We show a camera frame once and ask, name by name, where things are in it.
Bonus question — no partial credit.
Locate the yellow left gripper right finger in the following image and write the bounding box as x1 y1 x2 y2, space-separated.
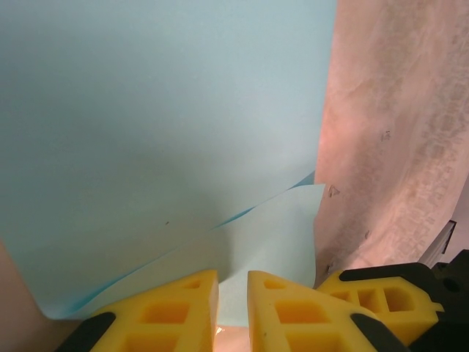
247 270 411 352

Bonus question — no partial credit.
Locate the light blue cloth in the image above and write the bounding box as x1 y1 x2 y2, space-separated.
0 0 338 327

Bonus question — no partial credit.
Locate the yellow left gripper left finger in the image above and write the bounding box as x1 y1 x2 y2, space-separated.
54 269 220 352

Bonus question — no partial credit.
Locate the aluminium side rail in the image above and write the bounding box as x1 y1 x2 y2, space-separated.
424 219 458 265

